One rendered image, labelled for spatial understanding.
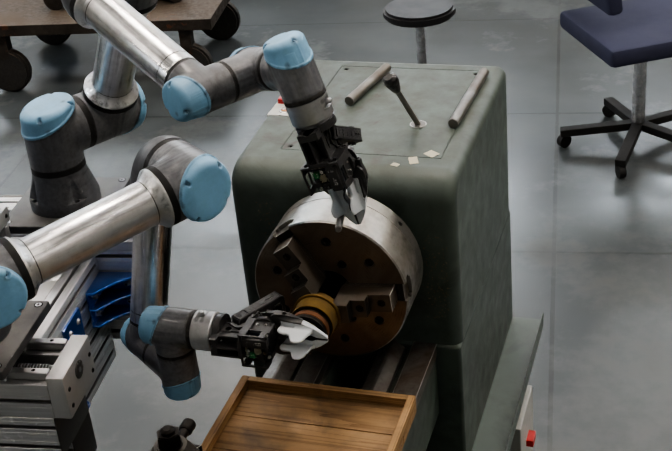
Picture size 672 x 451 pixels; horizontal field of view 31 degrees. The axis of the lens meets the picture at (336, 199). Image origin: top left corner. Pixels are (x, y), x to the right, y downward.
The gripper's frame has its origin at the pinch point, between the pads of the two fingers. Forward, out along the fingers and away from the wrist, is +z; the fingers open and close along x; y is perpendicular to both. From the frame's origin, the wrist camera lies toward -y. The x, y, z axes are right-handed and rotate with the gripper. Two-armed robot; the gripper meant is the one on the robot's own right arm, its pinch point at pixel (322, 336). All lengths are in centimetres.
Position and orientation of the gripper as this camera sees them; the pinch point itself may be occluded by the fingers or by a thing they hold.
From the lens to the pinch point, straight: 226.5
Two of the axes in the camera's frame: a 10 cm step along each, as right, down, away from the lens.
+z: 9.5, 0.7, -3.0
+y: -2.9, 4.8, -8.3
